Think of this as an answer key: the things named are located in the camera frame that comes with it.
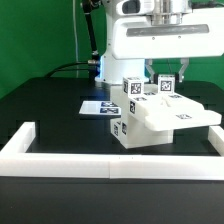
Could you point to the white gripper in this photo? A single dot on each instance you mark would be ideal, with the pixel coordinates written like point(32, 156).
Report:
point(201, 34)

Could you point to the white chair back frame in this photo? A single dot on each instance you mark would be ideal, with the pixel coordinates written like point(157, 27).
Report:
point(162, 112)

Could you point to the small tagged cube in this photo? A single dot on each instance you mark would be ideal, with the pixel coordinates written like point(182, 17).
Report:
point(133, 86)
point(166, 84)

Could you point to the white chair seat part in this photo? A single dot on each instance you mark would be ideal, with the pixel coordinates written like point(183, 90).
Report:
point(135, 134)

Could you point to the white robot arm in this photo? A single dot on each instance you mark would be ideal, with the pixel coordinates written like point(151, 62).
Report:
point(166, 12)

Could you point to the white marker base sheet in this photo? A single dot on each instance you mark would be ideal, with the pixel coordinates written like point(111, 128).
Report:
point(99, 108)

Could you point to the white U-shaped fence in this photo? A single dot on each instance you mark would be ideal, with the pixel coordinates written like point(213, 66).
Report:
point(15, 160)

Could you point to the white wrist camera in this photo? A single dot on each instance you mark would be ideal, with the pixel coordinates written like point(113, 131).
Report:
point(134, 7)

